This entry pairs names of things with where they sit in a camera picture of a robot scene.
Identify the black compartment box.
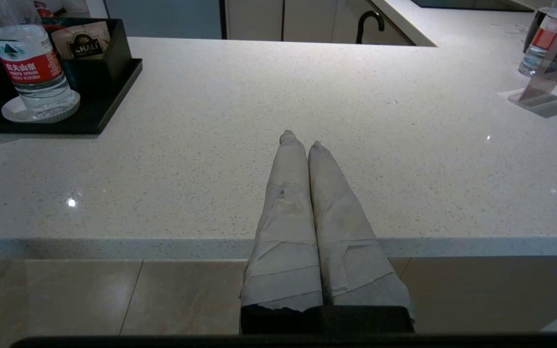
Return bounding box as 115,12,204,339
42,17,134,95

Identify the black curved hook handle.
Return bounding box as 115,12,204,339
355,10,386,44

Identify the white plastic floor bag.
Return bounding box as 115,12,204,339
61,0,91,16

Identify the black rectangular serving tray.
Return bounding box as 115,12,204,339
0,58,144,135

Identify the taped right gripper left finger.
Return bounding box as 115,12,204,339
240,130,323,310

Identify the white tea bag packet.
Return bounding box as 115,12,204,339
50,22,113,61

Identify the grey sink base cabinet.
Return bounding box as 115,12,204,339
220,0,356,43

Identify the clear water bottle red cap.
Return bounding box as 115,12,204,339
0,0,78,120
518,0,557,78

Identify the black induction cooktop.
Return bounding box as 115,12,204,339
410,0,536,13

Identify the red floor bag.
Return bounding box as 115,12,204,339
33,0,66,19

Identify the white round coaster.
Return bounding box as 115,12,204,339
1,89,81,124

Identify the clear acrylic stand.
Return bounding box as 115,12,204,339
507,7,557,111

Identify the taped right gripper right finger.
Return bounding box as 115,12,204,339
308,141,414,319

